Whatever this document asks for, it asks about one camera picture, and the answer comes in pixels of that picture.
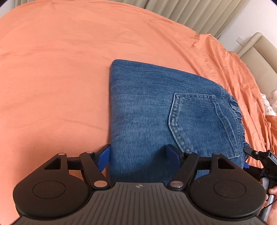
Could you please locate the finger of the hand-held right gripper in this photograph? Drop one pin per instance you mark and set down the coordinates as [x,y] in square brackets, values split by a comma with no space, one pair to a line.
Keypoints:
[253,169]
[251,151]

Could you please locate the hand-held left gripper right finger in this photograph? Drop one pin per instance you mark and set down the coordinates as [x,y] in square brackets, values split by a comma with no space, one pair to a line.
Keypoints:
[171,155]

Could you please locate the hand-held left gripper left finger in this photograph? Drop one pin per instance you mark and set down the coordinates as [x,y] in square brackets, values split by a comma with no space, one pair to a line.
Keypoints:
[103,157]

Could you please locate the blue denim pants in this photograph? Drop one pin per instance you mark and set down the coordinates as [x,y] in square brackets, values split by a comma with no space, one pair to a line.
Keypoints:
[164,121]

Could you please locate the person's right hand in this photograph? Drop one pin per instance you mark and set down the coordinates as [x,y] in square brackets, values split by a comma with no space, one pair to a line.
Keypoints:
[273,207]

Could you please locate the floral pillow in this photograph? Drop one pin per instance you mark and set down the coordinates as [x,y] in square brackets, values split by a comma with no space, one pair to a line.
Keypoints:
[270,103]

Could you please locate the orange bed sheet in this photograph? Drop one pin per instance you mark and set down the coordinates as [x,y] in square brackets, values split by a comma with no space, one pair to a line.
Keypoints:
[65,75]

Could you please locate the beige padded headboard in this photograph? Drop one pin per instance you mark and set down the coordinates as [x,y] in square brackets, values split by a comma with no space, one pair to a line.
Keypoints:
[259,56]

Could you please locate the beige pleated curtain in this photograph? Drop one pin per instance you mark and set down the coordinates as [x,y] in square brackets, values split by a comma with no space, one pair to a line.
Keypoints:
[194,15]

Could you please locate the white wall socket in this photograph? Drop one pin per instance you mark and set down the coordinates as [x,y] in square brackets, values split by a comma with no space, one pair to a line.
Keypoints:
[239,39]

